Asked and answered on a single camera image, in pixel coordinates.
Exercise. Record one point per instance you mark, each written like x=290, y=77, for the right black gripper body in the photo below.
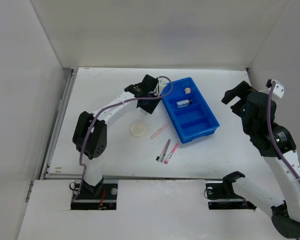
x=239, y=108

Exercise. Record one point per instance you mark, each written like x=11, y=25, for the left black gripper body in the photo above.
x=150, y=105

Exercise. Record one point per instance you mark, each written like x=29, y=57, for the clear vial black cap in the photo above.
x=184, y=103

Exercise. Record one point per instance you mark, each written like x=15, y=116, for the beige makeup sponge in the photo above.
x=187, y=90

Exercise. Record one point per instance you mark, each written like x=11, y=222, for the clear plastic bottle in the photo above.
x=144, y=113

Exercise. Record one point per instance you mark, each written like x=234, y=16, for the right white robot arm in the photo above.
x=276, y=145

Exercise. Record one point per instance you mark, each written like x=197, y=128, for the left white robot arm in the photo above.
x=90, y=134

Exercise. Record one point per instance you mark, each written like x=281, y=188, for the cream round powder puff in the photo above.
x=138, y=129

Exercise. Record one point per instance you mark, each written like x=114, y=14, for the pink lip pencil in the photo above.
x=159, y=130

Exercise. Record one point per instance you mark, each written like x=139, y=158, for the blue compartment tray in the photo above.
x=191, y=122

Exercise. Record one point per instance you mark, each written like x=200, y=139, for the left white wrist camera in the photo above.
x=160, y=87

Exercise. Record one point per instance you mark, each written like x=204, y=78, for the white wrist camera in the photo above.
x=160, y=87
x=278, y=91

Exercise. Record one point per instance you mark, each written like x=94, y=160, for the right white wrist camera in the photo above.
x=278, y=91

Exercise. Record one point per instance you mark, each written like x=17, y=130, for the grey handle makeup brush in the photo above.
x=163, y=152

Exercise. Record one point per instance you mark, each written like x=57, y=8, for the pink handle makeup brush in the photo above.
x=166, y=161

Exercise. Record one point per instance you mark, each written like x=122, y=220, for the left metal rail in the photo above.
x=70, y=75

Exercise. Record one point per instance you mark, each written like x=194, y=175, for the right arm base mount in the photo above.
x=219, y=199

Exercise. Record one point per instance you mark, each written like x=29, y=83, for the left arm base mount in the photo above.
x=102, y=197

